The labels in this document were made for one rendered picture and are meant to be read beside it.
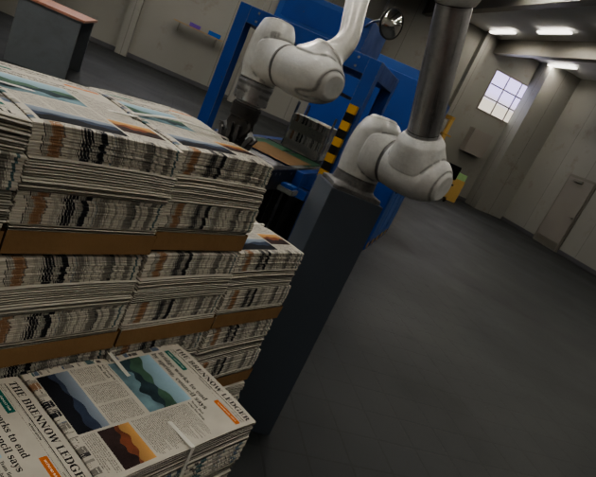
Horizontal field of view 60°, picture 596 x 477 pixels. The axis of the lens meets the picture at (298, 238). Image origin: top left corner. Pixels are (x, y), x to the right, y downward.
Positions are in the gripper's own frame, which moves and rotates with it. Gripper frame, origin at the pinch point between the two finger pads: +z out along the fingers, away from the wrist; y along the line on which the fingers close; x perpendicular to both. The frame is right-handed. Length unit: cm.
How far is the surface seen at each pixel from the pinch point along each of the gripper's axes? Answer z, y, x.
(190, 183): -3.7, 17.5, -26.5
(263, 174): -8.1, 17.8, -6.0
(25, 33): 57, -615, 243
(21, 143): -7, 19, -62
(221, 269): 16.9, 18.3, -7.4
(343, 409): 97, 22, 114
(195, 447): 36, 48, -32
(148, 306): 25.3, 18.3, -26.1
